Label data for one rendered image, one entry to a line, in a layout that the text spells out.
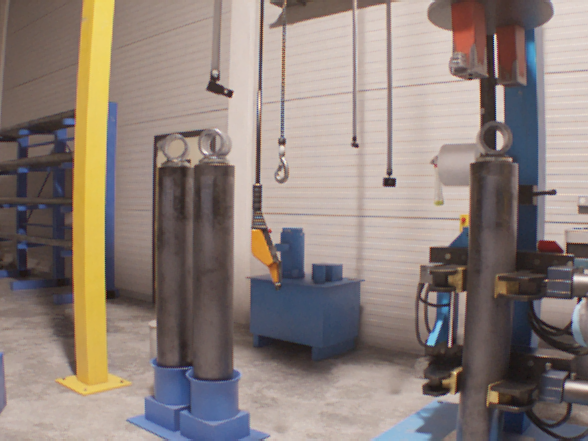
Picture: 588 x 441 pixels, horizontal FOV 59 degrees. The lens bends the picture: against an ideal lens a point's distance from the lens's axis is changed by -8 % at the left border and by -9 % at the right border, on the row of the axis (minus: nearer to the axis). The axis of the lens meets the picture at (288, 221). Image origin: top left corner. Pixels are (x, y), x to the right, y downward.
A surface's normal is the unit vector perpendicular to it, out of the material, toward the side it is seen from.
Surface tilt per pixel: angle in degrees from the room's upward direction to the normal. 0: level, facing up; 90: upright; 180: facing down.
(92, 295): 90
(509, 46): 90
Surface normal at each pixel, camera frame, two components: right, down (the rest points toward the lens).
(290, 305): -0.63, 0.01
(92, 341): 0.77, 0.03
